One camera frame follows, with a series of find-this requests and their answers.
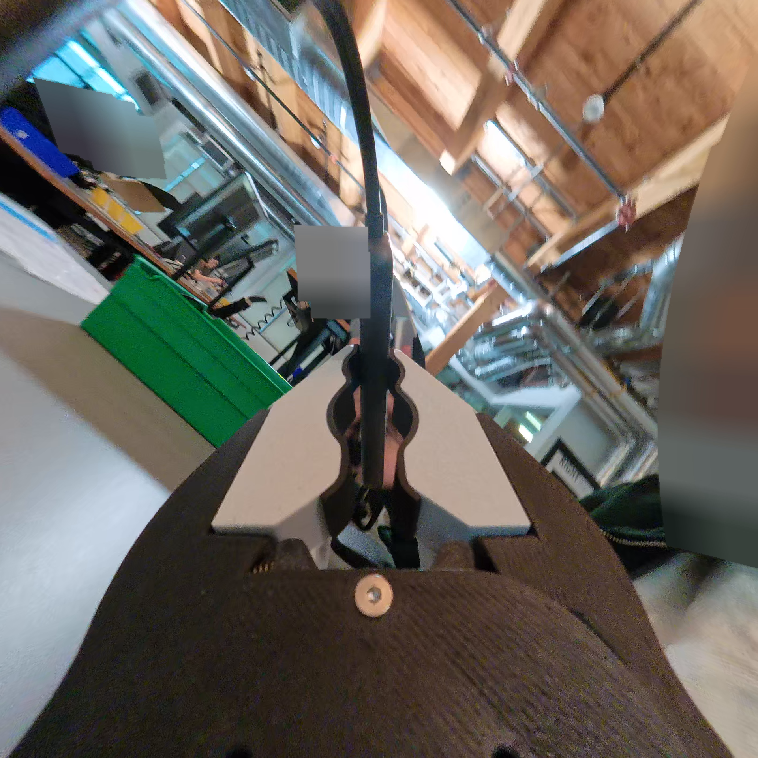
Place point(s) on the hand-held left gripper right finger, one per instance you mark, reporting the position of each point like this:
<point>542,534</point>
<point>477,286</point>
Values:
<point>468,468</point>

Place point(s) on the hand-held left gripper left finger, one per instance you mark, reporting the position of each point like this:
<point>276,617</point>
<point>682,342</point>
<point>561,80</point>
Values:
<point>278,468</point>

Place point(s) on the dark grey USB hub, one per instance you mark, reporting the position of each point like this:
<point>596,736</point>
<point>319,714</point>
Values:
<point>379,355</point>

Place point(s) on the green plastic bin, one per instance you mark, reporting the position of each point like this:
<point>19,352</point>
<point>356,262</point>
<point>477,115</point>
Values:
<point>177,349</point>

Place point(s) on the grey desk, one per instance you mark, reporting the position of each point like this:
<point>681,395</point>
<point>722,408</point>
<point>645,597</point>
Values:
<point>59,474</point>

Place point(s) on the framed marker poster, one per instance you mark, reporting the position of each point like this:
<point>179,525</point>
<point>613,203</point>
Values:
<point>568,468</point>

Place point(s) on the dark green zip jacket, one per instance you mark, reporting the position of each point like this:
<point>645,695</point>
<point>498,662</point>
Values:
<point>627,509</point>

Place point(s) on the computer monitor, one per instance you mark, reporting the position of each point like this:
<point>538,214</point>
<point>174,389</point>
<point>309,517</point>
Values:
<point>213,207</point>

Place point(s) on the cream ribbed sweater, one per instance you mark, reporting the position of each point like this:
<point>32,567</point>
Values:
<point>699,651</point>

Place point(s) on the yellow plastic bin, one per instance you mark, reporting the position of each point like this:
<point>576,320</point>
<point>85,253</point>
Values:
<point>118,210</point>

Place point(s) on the wooden workbench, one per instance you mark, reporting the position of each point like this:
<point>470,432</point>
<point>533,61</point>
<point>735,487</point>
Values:
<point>89,201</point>

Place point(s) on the blue-striped clear plastic bag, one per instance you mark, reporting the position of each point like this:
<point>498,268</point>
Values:
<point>35,248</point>

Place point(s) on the blue plastic bin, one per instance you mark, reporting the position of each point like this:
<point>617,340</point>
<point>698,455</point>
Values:
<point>35,142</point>

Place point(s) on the silver ventilation duct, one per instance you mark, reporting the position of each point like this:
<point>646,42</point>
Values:
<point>237,118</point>

